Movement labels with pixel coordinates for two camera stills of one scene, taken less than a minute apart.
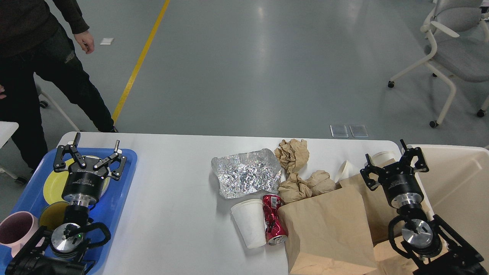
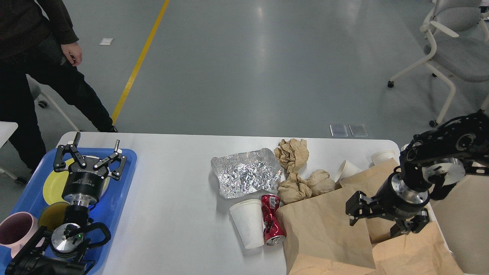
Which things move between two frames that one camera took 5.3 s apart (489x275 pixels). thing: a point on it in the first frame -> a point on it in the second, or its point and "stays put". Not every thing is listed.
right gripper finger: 372,184 -> 357,206
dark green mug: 53,214 stays put
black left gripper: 83,183 stays put
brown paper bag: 379,212 stays put
